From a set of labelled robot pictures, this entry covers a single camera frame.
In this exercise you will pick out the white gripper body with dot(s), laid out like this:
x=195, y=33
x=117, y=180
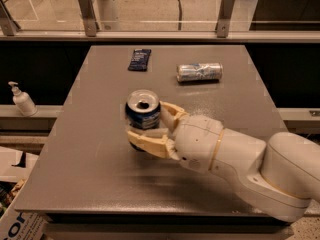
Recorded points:
x=197, y=141

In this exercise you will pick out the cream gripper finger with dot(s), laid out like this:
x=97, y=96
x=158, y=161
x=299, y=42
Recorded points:
x=171, y=115
x=153, y=141

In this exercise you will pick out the blue pepsi can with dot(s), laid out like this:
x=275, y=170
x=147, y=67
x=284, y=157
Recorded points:
x=143, y=109

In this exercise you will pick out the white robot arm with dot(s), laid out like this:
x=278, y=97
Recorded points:
x=280, y=176

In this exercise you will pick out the silver redbull can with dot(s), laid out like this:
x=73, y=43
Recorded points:
x=199, y=72

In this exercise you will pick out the dark blue snack packet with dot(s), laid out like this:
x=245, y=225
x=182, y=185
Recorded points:
x=139, y=60

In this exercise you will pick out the white pump dispenser bottle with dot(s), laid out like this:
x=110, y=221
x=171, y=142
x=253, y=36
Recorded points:
x=22, y=100

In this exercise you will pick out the white pipe behind glass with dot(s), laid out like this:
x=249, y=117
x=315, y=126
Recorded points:
x=108, y=14

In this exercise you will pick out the white cardboard box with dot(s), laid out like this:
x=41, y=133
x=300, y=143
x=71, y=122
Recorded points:
x=15, y=168

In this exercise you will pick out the right metal railing bracket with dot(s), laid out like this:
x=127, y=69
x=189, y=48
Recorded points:
x=224, y=18

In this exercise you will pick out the metal railing bracket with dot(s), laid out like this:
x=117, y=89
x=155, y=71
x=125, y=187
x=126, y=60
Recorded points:
x=224, y=18
x=88, y=17
x=8, y=26

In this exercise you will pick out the middle metal railing bracket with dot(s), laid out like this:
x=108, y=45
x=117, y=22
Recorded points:
x=88, y=17

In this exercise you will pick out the left metal railing bracket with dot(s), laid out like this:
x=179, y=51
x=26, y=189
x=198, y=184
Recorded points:
x=8, y=26

